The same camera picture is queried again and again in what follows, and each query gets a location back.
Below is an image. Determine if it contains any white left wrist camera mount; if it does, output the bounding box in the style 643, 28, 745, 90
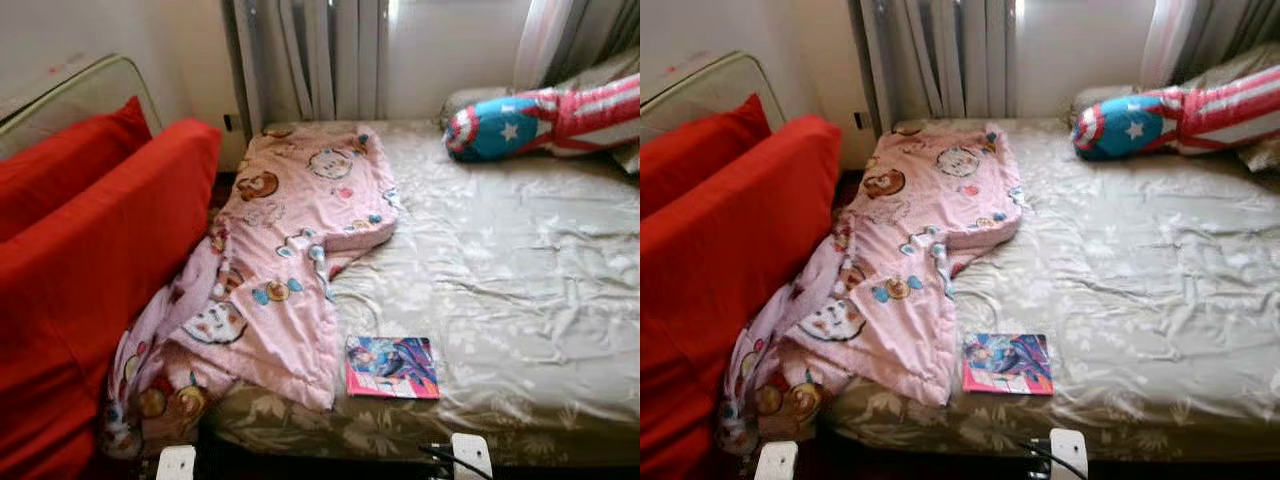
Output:
753, 441, 798, 480
155, 445, 197, 480

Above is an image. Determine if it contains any red white blue bolster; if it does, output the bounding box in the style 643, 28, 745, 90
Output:
1072, 63, 1280, 161
444, 73, 641, 164

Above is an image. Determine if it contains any grey quilted mattress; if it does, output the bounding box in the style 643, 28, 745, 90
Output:
0, 53, 163, 161
640, 50, 786, 141

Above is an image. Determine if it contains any colourful pink edged book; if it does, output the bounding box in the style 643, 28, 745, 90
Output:
344, 335, 441, 401
961, 332, 1054, 397

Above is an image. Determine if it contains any pink cartoon print blanket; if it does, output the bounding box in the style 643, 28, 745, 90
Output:
100, 122, 401, 459
715, 120, 1024, 456

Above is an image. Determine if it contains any large red cushion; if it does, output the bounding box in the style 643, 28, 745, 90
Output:
640, 93, 773, 219
0, 118, 223, 480
640, 114, 843, 480
0, 96, 153, 243

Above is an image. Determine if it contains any grey curtain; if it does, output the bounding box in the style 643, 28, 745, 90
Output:
515, 0, 641, 91
1140, 0, 1280, 86
222, 0, 391, 131
850, 0, 1019, 129

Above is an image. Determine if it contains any bed with beige floral sheet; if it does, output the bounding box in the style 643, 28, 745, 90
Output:
820, 115, 1280, 463
200, 118, 641, 469

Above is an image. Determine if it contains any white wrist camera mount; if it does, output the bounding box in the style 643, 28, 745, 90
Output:
450, 433, 493, 480
155, 445, 197, 480
1048, 429, 1089, 480
753, 441, 798, 480

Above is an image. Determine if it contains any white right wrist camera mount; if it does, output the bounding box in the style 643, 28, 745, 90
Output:
1048, 429, 1089, 480
450, 433, 493, 480

